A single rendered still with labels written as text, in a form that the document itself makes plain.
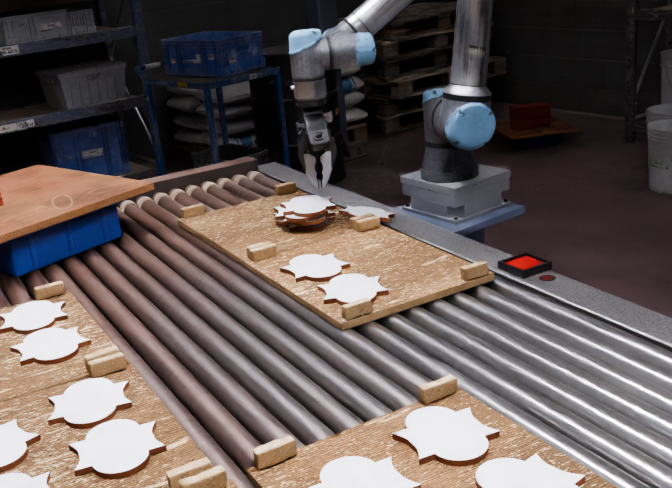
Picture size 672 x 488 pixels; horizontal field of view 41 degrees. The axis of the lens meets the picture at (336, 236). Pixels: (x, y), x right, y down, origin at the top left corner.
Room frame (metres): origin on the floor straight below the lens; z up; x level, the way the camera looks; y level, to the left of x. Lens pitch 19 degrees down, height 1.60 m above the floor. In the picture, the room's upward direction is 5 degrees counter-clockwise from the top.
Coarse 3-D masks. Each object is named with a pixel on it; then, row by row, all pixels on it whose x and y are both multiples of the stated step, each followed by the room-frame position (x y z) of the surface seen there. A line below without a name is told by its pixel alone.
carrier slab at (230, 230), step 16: (304, 192) 2.31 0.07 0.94; (224, 208) 2.23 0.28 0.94; (240, 208) 2.21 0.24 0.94; (256, 208) 2.20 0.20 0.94; (272, 208) 2.19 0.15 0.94; (336, 208) 2.14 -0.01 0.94; (192, 224) 2.12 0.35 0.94; (208, 224) 2.10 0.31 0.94; (224, 224) 2.09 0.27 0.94; (240, 224) 2.08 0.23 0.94; (256, 224) 2.07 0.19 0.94; (272, 224) 2.06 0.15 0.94; (336, 224) 2.01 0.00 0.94; (208, 240) 2.00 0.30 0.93; (224, 240) 1.97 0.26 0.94; (240, 240) 1.96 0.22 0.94; (256, 240) 1.95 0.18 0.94; (272, 240) 1.94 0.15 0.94; (288, 240) 1.93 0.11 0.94; (304, 240) 1.92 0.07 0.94; (320, 240) 1.91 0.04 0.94; (240, 256) 1.85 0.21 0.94
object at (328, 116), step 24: (264, 48) 6.06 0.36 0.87; (288, 48) 5.94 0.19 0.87; (288, 72) 5.58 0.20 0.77; (264, 96) 5.64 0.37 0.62; (288, 96) 5.58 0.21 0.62; (336, 96) 5.79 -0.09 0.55; (264, 120) 5.66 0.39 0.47; (288, 120) 5.58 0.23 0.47; (336, 120) 5.76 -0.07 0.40; (264, 144) 5.68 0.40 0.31; (288, 144) 5.58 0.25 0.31; (336, 144) 5.75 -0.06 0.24; (336, 168) 5.70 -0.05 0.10
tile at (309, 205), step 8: (296, 200) 2.06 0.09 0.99; (304, 200) 2.05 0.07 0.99; (312, 200) 2.05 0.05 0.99; (320, 200) 2.04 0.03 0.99; (328, 200) 2.04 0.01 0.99; (288, 208) 2.00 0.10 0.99; (296, 208) 2.00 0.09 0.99; (304, 208) 1.99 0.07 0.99; (312, 208) 1.98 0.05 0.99; (320, 208) 1.98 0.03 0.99; (328, 208) 1.99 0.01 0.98; (304, 216) 1.96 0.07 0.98; (312, 216) 1.95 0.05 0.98
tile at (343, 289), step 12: (348, 276) 1.65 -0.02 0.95; (360, 276) 1.64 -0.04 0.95; (324, 288) 1.60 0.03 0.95; (336, 288) 1.59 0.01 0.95; (348, 288) 1.58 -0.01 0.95; (360, 288) 1.58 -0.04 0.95; (372, 288) 1.57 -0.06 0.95; (384, 288) 1.57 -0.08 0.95; (324, 300) 1.54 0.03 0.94; (336, 300) 1.55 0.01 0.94; (348, 300) 1.53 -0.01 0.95; (372, 300) 1.53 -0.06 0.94
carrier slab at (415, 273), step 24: (336, 240) 1.90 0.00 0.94; (360, 240) 1.88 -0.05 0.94; (384, 240) 1.87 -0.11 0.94; (408, 240) 1.85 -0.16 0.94; (264, 264) 1.79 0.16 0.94; (288, 264) 1.77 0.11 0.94; (360, 264) 1.73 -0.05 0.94; (384, 264) 1.72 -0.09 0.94; (408, 264) 1.71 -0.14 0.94; (432, 264) 1.69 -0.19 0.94; (456, 264) 1.68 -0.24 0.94; (288, 288) 1.64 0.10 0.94; (312, 288) 1.63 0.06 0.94; (408, 288) 1.58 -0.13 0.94; (432, 288) 1.57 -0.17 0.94; (456, 288) 1.57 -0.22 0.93; (336, 312) 1.50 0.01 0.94; (384, 312) 1.50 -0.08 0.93
